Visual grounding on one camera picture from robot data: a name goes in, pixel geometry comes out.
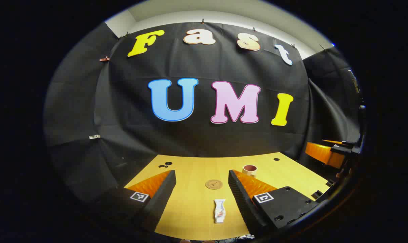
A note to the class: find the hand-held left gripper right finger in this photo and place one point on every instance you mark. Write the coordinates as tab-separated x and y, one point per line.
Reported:
239	195

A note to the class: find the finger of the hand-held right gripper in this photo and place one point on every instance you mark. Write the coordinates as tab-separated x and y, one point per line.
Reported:
325	154
338	143

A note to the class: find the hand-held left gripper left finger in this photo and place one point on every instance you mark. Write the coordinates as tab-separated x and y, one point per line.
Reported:
163	192

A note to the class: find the white toothpaste tube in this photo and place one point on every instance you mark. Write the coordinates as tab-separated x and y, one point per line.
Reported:
219	211

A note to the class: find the round wooden coaster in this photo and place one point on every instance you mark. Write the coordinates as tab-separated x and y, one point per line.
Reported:
214	184

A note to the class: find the wooden desktop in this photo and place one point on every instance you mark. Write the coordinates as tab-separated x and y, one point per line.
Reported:
193	168

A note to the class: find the black desk clamp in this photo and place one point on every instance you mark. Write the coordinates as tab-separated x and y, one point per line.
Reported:
317	194

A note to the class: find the black backdrop cloth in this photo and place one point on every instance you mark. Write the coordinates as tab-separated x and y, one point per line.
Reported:
204	138

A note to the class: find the white cloth clip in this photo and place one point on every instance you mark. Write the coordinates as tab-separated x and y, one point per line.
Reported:
94	136

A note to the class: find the copper cloth clip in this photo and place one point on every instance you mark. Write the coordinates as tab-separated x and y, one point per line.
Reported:
104	59

